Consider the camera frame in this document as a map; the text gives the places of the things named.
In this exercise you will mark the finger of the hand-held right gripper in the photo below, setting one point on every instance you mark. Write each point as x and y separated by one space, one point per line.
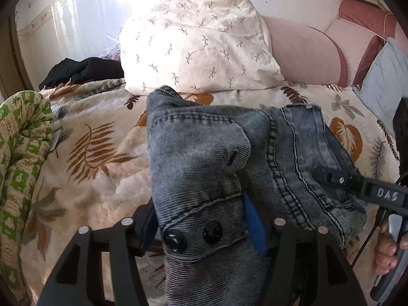
334 178

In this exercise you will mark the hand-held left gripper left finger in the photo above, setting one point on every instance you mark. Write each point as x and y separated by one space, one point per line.
145 229

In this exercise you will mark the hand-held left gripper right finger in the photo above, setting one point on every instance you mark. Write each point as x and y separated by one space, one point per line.
255 229

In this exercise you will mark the blue denim pants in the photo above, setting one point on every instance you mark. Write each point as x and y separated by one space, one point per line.
204 165

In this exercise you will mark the person's right hand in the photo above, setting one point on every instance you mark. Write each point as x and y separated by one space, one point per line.
384 255

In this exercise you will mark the leaf print fleece blanket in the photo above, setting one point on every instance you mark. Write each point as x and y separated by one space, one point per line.
95 172

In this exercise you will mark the grey quilted pillow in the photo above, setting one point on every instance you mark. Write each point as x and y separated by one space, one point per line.
382 79

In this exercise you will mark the grey phone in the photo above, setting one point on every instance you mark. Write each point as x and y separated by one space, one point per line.
55 141

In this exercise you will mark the pink padded headboard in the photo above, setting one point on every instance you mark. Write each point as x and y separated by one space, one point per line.
302 51

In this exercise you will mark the green patterned quilt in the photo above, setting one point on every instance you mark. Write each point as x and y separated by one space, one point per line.
19 153

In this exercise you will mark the black cloth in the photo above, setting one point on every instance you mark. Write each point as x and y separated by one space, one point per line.
83 71

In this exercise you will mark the purple plastic bag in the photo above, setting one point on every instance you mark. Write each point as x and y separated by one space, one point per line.
113 54

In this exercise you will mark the white leaf-print pillow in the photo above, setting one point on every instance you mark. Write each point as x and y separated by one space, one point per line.
197 41

